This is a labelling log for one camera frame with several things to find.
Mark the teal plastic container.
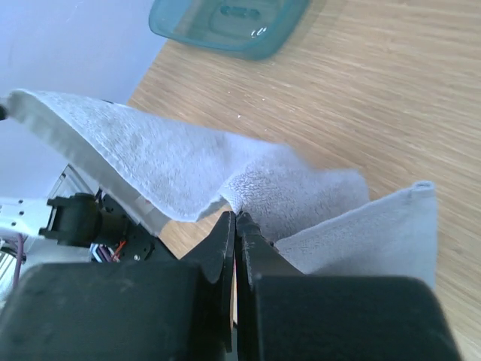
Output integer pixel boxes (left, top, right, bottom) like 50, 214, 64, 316
148, 0, 310, 60

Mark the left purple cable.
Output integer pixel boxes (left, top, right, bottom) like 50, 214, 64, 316
11, 232, 27, 290

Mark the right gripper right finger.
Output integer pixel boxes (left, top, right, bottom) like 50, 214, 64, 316
234, 211, 303, 360

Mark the grey panda towel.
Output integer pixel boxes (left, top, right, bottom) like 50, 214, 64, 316
1, 89, 437, 287

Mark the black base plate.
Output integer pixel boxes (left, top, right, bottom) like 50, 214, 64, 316
89, 190, 176, 262

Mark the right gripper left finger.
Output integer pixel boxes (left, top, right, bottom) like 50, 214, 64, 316
181, 211, 236, 352

